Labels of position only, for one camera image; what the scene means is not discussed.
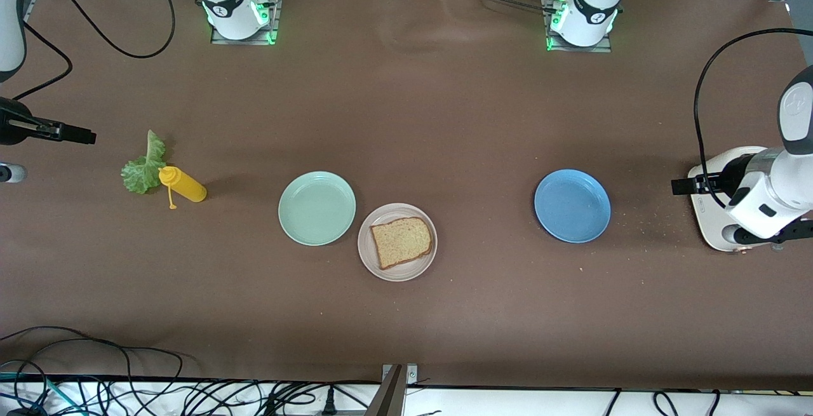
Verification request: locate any green lettuce leaf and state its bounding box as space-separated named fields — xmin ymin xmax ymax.
xmin=121 ymin=130 xmax=168 ymax=195

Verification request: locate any yellow squeeze bottle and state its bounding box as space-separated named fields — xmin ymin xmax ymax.
xmin=158 ymin=166 xmax=208 ymax=210

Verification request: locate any brown bread slice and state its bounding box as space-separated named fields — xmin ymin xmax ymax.
xmin=370 ymin=217 xmax=434 ymax=270

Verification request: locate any blue plate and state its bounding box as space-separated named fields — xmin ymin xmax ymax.
xmin=534 ymin=169 xmax=612 ymax=243

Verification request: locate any light green plate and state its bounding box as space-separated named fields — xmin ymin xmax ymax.
xmin=278 ymin=171 xmax=357 ymax=246

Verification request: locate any beige plate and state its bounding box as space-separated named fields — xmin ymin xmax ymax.
xmin=358 ymin=203 xmax=438 ymax=282

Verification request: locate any white toaster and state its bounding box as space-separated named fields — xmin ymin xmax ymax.
xmin=688 ymin=146 xmax=802 ymax=253

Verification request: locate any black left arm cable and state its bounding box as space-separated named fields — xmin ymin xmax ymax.
xmin=694 ymin=27 xmax=813 ymax=209

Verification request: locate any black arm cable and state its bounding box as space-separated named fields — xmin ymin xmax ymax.
xmin=694 ymin=27 xmax=813 ymax=209
xmin=11 ymin=0 xmax=177 ymax=104

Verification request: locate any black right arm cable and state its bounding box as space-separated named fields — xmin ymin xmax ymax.
xmin=11 ymin=0 xmax=177 ymax=104

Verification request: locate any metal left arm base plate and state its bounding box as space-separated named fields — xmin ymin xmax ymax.
xmin=542 ymin=0 xmax=614 ymax=53

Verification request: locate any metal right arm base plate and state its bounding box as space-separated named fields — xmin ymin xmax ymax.
xmin=210 ymin=0 xmax=280 ymax=45

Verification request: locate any black looped cable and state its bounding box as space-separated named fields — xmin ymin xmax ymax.
xmin=0 ymin=326 xmax=185 ymax=382

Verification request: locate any teal cable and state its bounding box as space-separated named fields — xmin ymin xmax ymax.
xmin=0 ymin=372 xmax=86 ymax=416

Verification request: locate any black tangled cable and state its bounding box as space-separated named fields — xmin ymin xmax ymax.
xmin=181 ymin=379 xmax=331 ymax=416

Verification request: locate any metal camera mount bar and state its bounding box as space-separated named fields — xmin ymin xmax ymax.
xmin=372 ymin=364 xmax=420 ymax=416

